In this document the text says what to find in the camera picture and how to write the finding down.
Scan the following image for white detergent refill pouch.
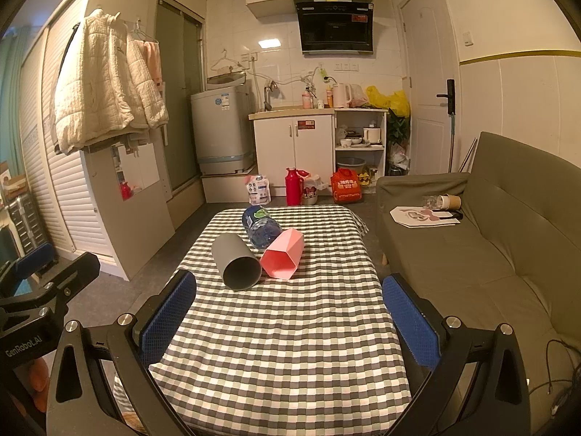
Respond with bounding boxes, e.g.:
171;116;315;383
244;175;272;206

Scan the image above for white quilted jacket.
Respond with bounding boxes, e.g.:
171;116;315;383
50;9;169;156

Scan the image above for grey cylindrical cup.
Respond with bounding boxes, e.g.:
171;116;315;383
212;233;262;291

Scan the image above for white cartoon pattern bag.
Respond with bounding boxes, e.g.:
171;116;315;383
302;174;328;206

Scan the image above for black door handle lock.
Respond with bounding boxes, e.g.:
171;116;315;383
436;79;456;116

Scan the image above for white electric kettle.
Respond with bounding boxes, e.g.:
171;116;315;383
332;84;353;108

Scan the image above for white open shelf unit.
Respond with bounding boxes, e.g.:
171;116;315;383
334;107;387;194

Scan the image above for white kitchen base cabinet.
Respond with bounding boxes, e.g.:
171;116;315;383
249;108;336;197

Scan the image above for black range hood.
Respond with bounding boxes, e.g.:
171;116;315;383
293;0;374;54

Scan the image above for red thermos jug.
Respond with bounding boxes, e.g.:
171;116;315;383
285;167;303;206

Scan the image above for pink garment on hanger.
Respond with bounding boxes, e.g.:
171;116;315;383
135;40;162;90

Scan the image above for blue plastic water bottle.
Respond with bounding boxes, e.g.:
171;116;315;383
242;206;283;250

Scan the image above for orange red shopping bag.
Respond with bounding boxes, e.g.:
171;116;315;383
331;167;362;205

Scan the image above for brown paper cup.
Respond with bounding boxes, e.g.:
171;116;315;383
435;194;462;211

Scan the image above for pink hexagonal cup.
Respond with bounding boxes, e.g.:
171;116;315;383
260;229;304;280

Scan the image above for grey white checkered tablecloth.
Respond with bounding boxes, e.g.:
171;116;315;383
150;205;412;435

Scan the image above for white step platform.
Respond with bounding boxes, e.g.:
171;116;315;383
202;174;248;204

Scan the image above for white paper booklet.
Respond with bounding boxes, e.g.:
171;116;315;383
390;207;460;229

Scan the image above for grey fabric sofa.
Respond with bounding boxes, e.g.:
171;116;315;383
376;132;580;435

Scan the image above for white entrance door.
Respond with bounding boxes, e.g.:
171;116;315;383
400;0;458;174

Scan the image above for yellow plastic bag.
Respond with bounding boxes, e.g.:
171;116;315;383
365;86;411;118

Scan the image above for black cables on sofa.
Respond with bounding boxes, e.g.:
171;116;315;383
528;338;581;419

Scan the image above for white louvered wardrobe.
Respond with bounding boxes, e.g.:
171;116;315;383
19;0;174;279

